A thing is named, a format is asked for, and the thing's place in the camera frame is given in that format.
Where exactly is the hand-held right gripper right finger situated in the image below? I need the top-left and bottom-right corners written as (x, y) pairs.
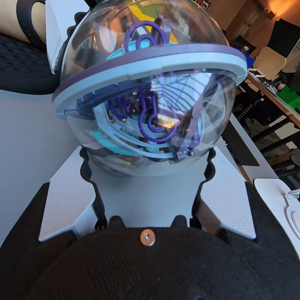
top-left (191, 146), bottom-right (256, 239)

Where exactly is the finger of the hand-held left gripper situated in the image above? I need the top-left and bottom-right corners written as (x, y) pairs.
top-left (45, 0), bottom-right (90, 75)

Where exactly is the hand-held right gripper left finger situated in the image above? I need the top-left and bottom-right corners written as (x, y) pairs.
top-left (39, 145), bottom-right (103, 242)

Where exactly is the clear plastic maze ball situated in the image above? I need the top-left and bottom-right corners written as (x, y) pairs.
top-left (52, 0), bottom-right (248, 176)

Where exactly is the person's left forearm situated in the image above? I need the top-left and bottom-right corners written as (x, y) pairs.
top-left (0, 0), bottom-right (47, 45)

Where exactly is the black desk mat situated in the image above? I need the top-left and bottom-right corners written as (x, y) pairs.
top-left (222, 118), bottom-right (260, 167)

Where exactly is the green plastic bin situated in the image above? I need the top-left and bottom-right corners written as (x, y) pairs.
top-left (278, 86), bottom-right (300, 109)

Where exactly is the beige plywood chair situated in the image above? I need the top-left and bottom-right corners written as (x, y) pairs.
top-left (253, 46), bottom-right (287, 80)

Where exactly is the black wrist strap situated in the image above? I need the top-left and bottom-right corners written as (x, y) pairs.
top-left (16, 0), bottom-right (46, 48)

